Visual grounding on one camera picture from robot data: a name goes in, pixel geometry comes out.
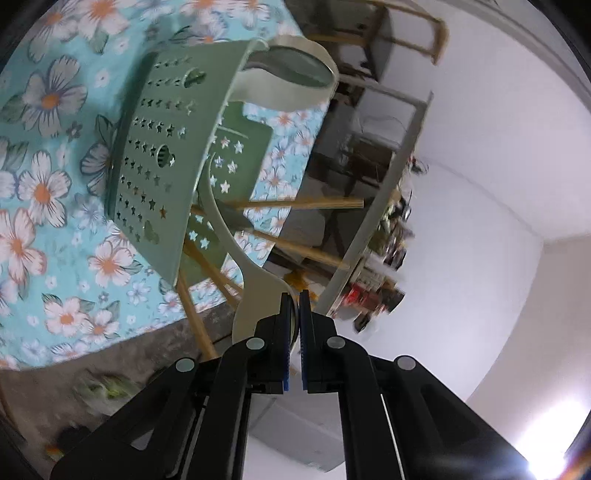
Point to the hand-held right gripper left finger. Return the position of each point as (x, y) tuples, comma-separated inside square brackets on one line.
[(287, 341)]

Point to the orange yellow bag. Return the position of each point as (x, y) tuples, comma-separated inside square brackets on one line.
[(300, 279)]

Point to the green utensil holder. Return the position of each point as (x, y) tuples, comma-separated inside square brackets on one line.
[(203, 124)]

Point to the white plastic soup spoon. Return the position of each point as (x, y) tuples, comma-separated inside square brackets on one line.
[(258, 295)]

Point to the floral turquoise tablecloth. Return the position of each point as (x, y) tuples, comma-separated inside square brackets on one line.
[(46, 184)]

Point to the wooden chair dark seat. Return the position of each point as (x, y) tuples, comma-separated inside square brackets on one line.
[(351, 18)]

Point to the red bottle pack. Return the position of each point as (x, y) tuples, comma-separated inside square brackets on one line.
[(364, 295)]

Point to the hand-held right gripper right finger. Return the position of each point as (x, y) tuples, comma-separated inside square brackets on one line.
[(304, 341)]

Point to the tabletop clutter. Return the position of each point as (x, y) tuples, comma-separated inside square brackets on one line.
[(392, 240)]

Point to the white plastic ladle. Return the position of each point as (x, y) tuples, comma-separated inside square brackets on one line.
[(286, 99)]

